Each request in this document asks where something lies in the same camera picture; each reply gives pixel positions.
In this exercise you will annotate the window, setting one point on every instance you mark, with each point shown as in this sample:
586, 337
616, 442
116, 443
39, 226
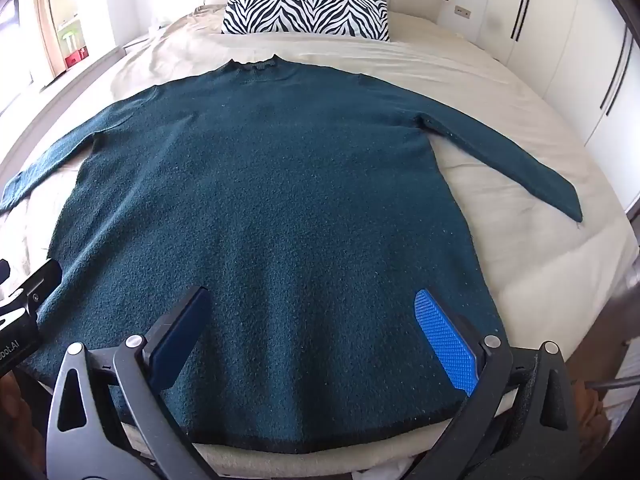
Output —
15, 5

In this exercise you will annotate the zebra print pillow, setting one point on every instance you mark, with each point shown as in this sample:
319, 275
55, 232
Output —
305, 7

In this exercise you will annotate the teal knit sweater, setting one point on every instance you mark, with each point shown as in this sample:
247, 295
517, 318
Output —
280, 185

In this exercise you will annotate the beige curtain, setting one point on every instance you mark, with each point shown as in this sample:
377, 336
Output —
47, 25

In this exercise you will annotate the white wardrobe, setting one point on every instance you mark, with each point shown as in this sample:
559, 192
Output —
565, 60

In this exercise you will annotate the beige bed sheet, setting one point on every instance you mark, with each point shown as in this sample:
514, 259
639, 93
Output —
500, 125

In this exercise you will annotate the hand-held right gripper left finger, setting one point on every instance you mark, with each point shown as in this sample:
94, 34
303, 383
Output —
182, 330

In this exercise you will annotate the red box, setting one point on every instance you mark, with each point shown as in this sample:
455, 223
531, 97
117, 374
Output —
76, 57

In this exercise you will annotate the small wall socket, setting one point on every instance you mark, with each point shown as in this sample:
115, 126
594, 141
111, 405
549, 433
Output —
462, 11

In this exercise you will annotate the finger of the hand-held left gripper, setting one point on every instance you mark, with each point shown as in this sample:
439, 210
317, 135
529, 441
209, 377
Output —
42, 285

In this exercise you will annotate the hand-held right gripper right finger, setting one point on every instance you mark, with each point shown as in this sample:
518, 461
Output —
442, 340

